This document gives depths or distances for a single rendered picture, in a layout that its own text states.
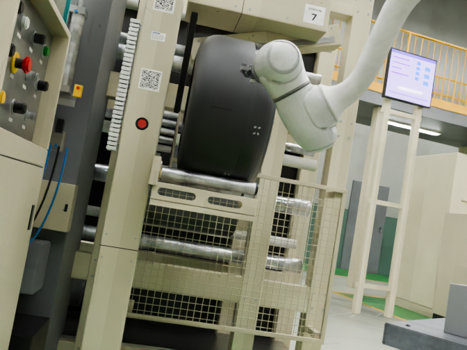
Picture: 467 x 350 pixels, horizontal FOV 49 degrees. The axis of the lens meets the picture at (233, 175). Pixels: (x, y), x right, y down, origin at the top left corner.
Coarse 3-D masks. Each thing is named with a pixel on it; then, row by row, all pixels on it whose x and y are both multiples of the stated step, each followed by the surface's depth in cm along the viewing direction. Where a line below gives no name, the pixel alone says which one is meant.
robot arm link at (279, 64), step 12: (264, 48) 119; (276, 48) 116; (288, 48) 116; (264, 60) 117; (276, 60) 116; (288, 60) 116; (300, 60) 117; (264, 72) 119; (276, 72) 116; (288, 72) 116; (300, 72) 121; (264, 84) 124; (276, 84) 121; (288, 84) 120; (300, 84) 121; (276, 96) 123
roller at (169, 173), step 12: (168, 168) 174; (168, 180) 175; (180, 180) 174; (192, 180) 175; (204, 180) 175; (216, 180) 176; (228, 180) 177; (240, 180) 179; (240, 192) 178; (252, 192) 178
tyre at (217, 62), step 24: (216, 48) 173; (240, 48) 176; (192, 72) 204; (216, 72) 167; (240, 72) 169; (192, 96) 168; (216, 96) 165; (240, 96) 167; (264, 96) 168; (192, 120) 168; (216, 120) 166; (240, 120) 167; (264, 120) 168; (192, 144) 170; (216, 144) 169; (240, 144) 169; (264, 144) 172; (192, 168) 177; (216, 168) 175; (240, 168) 175
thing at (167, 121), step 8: (168, 112) 223; (168, 120) 222; (176, 120) 236; (168, 128) 235; (176, 128) 222; (160, 136) 221; (168, 136) 235; (176, 136) 221; (160, 144) 222; (168, 144) 235; (160, 152) 234; (168, 152) 223; (160, 176) 220
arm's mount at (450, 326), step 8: (456, 288) 94; (464, 288) 93; (448, 296) 95; (456, 296) 94; (464, 296) 93; (448, 304) 94; (456, 304) 94; (464, 304) 93; (448, 312) 94; (456, 312) 93; (464, 312) 92; (448, 320) 94; (456, 320) 93; (464, 320) 92; (448, 328) 94; (456, 328) 93; (464, 328) 92; (464, 336) 92
